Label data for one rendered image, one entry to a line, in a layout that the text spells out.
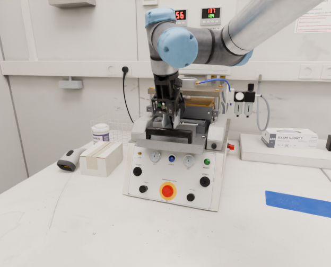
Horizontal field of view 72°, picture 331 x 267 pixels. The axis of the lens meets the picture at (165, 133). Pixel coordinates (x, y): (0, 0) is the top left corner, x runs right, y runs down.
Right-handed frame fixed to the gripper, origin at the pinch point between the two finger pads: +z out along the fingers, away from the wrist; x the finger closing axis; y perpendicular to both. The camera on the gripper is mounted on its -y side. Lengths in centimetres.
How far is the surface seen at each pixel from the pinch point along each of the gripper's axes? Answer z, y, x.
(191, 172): 12.8, 8.0, 7.4
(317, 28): -10, -78, 55
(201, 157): 9.0, 4.3, 10.0
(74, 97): 26, -59, -91
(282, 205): 24.8, 5.9, 37.4
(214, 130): 2.5, -2.7, 13.3
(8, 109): 34, -49, -148
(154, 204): 20.7, 17.4, -3.8
